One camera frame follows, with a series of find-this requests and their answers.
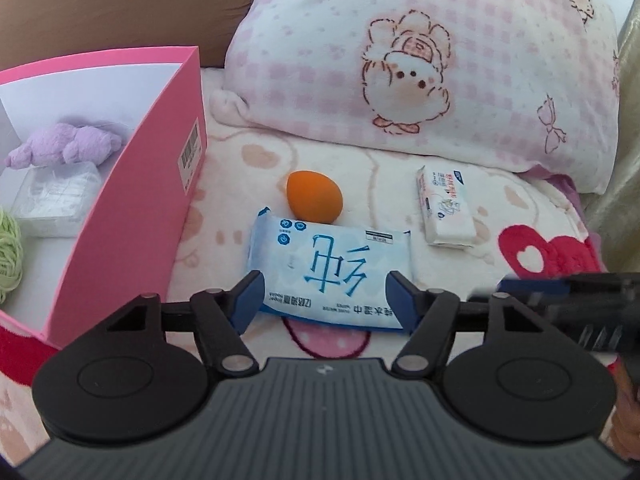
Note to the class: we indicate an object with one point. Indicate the person's right hand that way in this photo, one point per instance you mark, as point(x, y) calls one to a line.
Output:
point(631, 385)

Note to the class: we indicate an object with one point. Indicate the green yarn ball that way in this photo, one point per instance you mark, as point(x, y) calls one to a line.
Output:
point(10, 255)

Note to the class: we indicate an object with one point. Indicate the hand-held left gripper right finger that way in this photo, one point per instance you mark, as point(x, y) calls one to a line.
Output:
point(402, 302)

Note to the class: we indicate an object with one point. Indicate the pink checked pillow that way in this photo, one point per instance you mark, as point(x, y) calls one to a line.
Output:
point(450, 60)

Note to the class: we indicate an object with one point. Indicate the blue wet wipes packet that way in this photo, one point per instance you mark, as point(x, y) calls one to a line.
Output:
point(330, 265)

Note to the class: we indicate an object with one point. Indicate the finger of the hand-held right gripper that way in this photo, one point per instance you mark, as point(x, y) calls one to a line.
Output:
point(535, 287)

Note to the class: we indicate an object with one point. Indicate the white tissue packet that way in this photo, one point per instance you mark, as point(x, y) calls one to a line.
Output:
point(447, 205)

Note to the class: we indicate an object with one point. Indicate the orange makeup sponge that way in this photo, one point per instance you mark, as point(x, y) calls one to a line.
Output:
point(314, 197)

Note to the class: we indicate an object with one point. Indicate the purple plush toy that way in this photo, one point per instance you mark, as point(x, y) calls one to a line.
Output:
point(65, 145)

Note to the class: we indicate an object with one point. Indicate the clear cotton swab box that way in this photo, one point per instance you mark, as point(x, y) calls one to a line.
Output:
point(55, 200)

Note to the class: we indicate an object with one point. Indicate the pink cardboard box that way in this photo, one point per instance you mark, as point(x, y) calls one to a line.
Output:
point(130, 210)

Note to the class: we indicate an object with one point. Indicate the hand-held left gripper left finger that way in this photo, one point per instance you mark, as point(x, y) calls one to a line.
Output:
point(247, 300)

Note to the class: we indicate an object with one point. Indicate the brown pillow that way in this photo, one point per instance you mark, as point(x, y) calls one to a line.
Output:
point(125, 5)

